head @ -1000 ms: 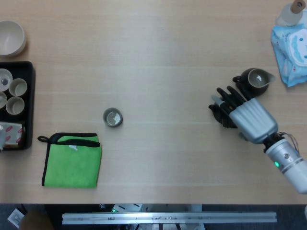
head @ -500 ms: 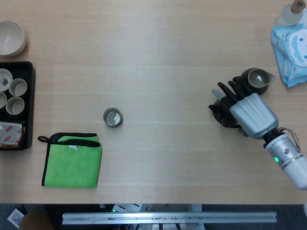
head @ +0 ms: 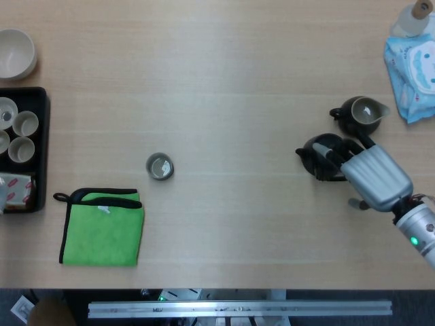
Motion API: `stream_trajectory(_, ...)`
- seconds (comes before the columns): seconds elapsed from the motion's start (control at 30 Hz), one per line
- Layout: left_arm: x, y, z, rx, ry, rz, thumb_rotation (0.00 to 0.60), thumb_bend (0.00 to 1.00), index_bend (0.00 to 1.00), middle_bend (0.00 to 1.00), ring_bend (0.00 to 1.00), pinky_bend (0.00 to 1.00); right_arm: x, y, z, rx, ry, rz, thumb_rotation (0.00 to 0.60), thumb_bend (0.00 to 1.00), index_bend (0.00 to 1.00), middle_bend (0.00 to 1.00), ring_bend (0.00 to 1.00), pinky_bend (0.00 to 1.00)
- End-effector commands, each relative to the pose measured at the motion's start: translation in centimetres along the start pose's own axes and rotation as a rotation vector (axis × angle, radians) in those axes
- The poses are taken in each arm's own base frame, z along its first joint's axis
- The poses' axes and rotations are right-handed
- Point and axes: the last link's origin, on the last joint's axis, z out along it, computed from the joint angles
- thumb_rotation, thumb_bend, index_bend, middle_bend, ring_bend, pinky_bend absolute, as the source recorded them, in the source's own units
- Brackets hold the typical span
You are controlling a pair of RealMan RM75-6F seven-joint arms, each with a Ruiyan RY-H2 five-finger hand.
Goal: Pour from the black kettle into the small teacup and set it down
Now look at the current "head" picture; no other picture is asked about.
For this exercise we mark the glass bottle with wooden cap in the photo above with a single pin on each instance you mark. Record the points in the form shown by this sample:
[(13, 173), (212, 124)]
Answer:
[(413, 20)]

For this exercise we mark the aluminium rail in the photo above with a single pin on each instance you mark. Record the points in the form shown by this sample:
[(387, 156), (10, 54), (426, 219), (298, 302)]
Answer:
[(238, 309)]

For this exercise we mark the black tray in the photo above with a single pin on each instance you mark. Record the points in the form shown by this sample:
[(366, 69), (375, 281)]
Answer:
[(42, 169)]

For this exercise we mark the red and white snack packet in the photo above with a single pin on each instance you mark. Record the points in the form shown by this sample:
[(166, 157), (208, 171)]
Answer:
[(17, 190)]

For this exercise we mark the green cloth with black edge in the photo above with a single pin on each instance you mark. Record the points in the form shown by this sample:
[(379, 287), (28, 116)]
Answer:
[(102, 237)]

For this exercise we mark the small beige teacup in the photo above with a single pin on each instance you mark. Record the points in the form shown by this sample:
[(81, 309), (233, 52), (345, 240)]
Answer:
[(21, 150), (3, 142), (25, 123)]

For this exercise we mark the brown round stool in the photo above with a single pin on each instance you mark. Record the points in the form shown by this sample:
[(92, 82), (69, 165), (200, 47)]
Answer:
[(51, 314)]

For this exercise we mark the dark teacup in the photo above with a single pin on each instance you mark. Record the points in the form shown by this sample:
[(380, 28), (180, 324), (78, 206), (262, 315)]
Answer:
[(159, 167)]

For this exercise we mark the dark pitcher with beige inside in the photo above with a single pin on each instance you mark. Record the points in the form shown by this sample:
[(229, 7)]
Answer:
[(346, 125)]

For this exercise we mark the blue wet wipes pack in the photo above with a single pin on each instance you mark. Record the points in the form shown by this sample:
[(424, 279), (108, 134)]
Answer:
[(414, 71)]

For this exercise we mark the beige bowl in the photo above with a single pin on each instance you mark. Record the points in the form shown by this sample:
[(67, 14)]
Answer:
[(15, 54)]

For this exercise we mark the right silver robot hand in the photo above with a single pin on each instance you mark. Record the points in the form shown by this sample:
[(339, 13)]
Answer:
[(377, 176)]

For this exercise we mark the white socket plate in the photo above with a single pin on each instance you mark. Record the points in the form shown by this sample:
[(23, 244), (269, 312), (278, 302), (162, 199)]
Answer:
[(22, 308)]

